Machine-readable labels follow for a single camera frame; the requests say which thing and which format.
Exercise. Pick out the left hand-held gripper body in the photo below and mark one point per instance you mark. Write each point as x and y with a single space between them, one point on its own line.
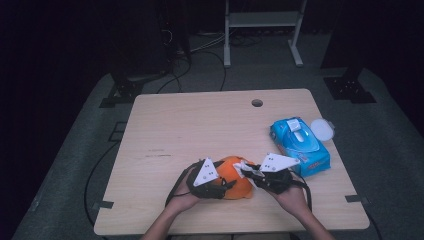
206 186

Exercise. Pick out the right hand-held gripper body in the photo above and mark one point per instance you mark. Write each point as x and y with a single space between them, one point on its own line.
276 178

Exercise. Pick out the orange plush toy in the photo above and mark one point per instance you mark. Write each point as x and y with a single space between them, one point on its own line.
238 185

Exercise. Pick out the white wet wipe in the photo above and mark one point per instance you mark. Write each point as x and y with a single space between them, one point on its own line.
240 167

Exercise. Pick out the blue wet wipes pack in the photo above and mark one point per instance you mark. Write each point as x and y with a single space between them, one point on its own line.
300 143

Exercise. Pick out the person's left hand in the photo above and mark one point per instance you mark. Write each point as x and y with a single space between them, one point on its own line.
183 200

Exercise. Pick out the person's right hand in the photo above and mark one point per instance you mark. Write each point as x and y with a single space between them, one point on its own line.
293 200

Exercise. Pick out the black tape strip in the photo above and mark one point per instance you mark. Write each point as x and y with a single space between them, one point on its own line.
356 199
103 204

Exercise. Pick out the black stand base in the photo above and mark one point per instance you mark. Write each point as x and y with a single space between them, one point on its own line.
348 88
123 91

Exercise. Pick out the white metal stand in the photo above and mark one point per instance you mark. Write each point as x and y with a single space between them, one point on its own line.
263 20

